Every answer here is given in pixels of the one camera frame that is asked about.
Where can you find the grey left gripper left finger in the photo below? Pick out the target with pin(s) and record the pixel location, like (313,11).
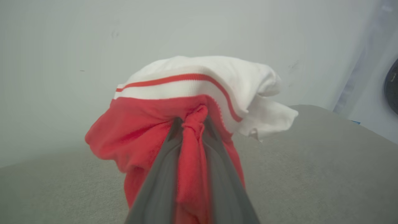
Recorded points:
(158,193)

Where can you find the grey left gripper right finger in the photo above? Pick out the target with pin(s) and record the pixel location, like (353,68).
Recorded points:
(225,193)

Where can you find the red and white garment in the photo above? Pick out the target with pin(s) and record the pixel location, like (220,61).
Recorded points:
(140,124)

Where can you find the grey fabric sofa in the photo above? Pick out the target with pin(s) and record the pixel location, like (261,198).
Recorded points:
(311,174)

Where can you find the small blue object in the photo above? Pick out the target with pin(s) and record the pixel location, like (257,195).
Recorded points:
(356,122)

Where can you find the white washing machine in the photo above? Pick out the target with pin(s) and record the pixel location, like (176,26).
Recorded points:
(373,102)

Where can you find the dark round washing machine door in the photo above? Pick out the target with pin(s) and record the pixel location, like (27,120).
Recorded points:
(392,87)

